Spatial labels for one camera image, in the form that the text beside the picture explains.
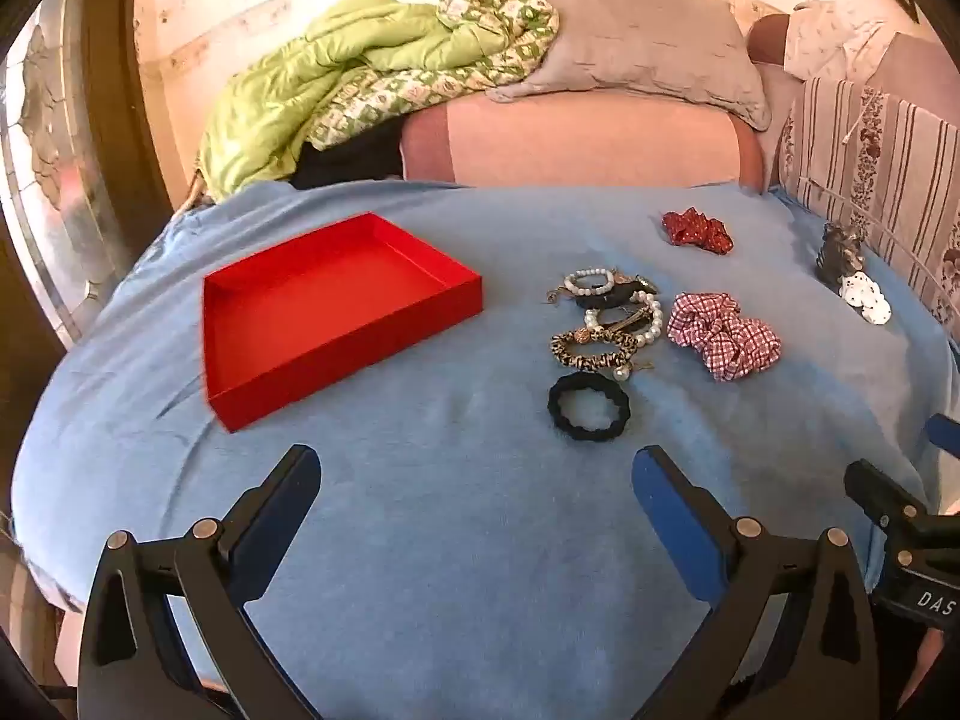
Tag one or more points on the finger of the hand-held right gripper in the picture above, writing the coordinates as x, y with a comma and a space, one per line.
945, 436
881, 491

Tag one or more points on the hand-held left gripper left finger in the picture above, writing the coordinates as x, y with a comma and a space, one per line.
285, 499

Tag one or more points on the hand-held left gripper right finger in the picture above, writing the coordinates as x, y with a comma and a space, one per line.
667, 514

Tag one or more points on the leopard print scrunchie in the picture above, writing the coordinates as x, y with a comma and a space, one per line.
592, 352

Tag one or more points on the red shallow box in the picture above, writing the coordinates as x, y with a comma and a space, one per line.
315, 322

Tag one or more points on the red white checkered scrunchie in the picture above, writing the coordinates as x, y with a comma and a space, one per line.
720, 337

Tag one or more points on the white dotted hair bow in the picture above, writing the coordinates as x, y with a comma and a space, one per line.
864, 298

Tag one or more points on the blue blanket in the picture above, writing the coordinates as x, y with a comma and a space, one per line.
450, 540

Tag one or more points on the small dark figurine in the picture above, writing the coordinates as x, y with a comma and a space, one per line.
838, 251

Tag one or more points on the red dotted scrunchie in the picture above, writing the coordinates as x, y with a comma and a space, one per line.
696, 231

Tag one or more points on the striped floral cushion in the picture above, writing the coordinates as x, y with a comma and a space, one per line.
870, 157

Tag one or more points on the dark cloth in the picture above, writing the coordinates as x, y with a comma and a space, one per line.
349, 161

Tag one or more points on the pink bolster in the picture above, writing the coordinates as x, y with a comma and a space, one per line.
570, 139

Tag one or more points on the etched glass door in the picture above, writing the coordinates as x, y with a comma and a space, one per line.
60, 165

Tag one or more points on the green quilt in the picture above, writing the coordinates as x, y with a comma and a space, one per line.
300, 90

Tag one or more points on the white floral pillow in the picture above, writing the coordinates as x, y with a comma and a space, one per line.
832, 37

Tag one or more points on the grey pillow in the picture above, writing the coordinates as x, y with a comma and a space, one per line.
645, 45

